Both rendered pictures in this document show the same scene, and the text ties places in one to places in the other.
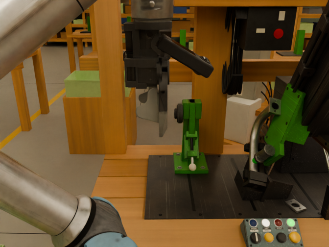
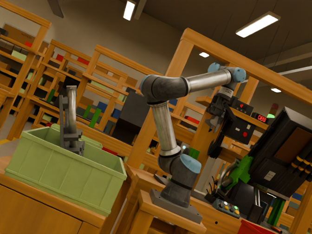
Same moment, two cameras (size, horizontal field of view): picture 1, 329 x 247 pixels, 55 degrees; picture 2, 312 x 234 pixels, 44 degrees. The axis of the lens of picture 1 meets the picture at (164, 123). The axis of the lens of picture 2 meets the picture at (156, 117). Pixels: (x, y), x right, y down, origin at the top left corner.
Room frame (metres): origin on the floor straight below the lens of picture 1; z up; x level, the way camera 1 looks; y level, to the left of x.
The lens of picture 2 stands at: (-1.44, 0.66, 1.14)
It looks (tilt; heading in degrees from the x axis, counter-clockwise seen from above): 3 degrees up; 351
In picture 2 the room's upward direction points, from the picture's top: 24 degrees clockwise
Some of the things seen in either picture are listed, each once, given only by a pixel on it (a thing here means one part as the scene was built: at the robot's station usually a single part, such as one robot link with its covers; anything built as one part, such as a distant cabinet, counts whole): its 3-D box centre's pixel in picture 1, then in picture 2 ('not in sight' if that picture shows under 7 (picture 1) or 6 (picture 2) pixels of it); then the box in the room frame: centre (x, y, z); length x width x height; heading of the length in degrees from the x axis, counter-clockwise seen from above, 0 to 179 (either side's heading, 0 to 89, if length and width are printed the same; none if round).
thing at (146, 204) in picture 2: not in sight; (169, 211); (0.42, 0.10, 0.83); 0.32 x 0.32 x 0.04; 85
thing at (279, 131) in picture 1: (293, 118); (243, 170); (0.94, -0.41, 1.17); 0.13 x 0.12 x 0.20; 91
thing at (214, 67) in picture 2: not in sight; (220, 73); (0.54, 0.11, 1.59); 0.11 x 0.11 x 0.08; 22
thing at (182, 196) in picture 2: not in sight; (178, 191); (0.42, 0.10, 0.93); 0.15 x 0.15 x 0.10
